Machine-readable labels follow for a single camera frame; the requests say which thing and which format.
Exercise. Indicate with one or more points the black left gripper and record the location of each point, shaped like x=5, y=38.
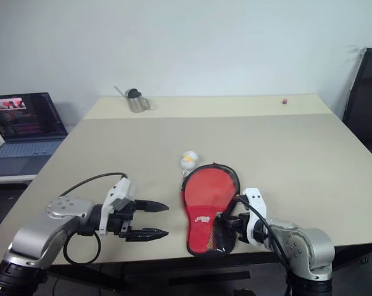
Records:
x=119, y=220

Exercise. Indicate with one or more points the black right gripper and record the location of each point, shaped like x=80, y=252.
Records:
x=242, y=220

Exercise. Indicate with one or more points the red and black paddle case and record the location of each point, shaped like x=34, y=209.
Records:
x=198, y=237

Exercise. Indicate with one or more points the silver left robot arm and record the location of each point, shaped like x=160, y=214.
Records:
x=34, y=237

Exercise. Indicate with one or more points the stainless steel pitcher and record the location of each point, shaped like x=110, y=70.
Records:
x=136, y=105

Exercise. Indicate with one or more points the black item in pitcher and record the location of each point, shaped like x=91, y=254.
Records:
x=133, y=93

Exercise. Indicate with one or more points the thin metal stick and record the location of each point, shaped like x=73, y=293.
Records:
x=119, y=90

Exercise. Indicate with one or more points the small red object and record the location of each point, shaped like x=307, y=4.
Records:
x=284, y=100

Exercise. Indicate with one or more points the white side table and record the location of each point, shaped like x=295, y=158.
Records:
x=10, y=179

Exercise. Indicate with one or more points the open blue-grey laptop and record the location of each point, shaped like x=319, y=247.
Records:
x=25, y=117

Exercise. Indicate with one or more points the black office chair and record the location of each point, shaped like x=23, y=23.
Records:
x=367, y=92

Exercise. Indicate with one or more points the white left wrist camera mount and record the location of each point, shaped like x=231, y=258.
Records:
x=122, y=191

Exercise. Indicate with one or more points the black table frame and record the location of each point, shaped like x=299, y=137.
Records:
x=204, y=277

